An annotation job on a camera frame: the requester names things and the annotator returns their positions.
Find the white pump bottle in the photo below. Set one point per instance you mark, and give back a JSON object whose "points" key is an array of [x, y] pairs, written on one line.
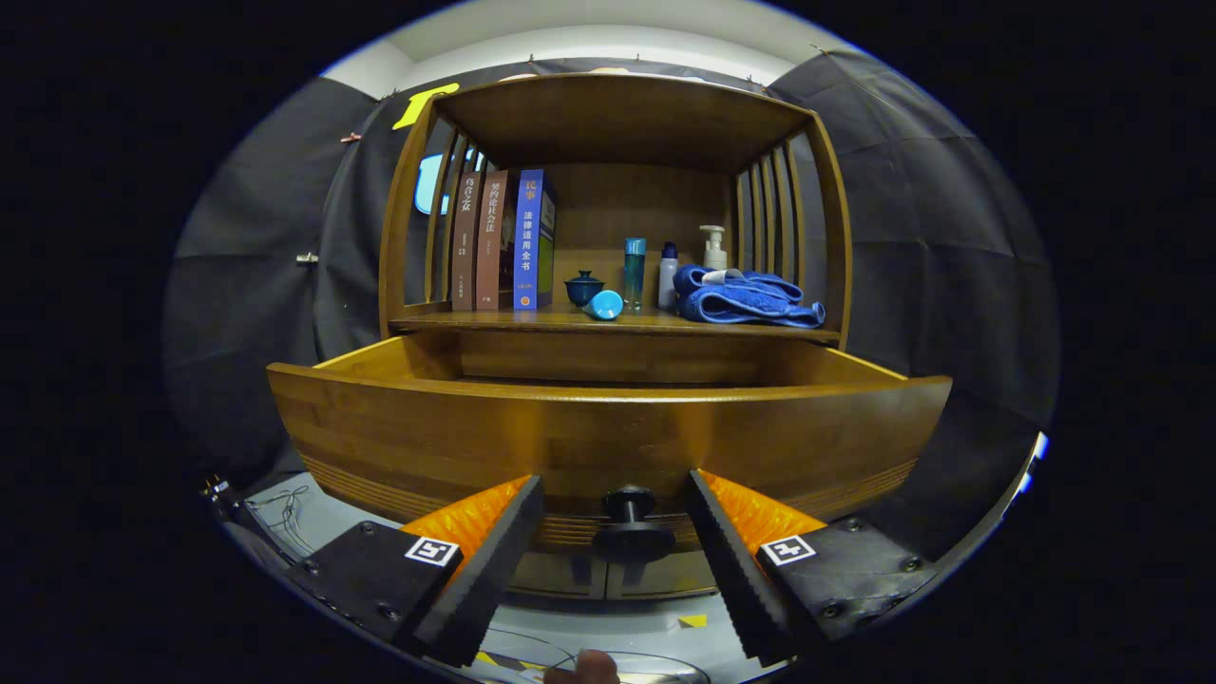
{"points": [[713, 252]]}

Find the wooden countertop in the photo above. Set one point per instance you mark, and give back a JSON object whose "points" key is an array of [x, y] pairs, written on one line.
{"points": [[532, 318]]}

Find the black backdrop cloth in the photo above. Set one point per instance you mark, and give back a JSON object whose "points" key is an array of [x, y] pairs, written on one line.
{"points": [[247, 313]]}

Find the blue lidded teacup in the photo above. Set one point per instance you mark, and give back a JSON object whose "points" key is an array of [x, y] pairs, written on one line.
{"points": [[583, 288]]}

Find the black drawer knob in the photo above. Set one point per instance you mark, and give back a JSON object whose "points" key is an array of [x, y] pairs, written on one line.
{"points": [[632, 522]]}

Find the wooden drawer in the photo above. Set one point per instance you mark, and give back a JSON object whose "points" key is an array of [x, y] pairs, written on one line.
{"points": [[617, 437]]}

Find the wooden cabinet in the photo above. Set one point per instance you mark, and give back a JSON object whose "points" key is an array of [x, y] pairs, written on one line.
{"points": [[617, 114]]}

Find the blue white cosmetic tube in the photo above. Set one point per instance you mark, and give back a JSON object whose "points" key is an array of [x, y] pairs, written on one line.
{"points": [[604, 305]]}

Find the white bottle dark cap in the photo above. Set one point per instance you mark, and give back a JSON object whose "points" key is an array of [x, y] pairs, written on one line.
{"points": [[669, 277]]}

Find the teal glass bottle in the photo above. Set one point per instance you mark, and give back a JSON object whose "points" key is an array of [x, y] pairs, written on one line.
{"points": [[635, 271]]}

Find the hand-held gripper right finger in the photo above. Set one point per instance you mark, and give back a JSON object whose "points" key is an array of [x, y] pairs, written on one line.
{"points": [[736, 570]]}

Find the dark brown book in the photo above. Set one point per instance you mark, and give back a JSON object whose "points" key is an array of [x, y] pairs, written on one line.
{"points": [[465, 237]]}

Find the blue towel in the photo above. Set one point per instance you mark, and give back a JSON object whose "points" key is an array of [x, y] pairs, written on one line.
{"points": [[746, 302]]}

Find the yellow floor tape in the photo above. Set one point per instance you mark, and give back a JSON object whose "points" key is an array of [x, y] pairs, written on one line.
{"points": [[692, 620]]}

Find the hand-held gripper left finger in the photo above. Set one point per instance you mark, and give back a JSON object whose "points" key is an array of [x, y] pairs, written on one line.
{"points": [[494, 570]]}

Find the reddish brown book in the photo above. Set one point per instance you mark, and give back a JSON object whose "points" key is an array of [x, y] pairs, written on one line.
{"points": [[490, 237]]}

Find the blue book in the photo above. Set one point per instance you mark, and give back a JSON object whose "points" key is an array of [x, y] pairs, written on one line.
{"points": [[528, 237]]}

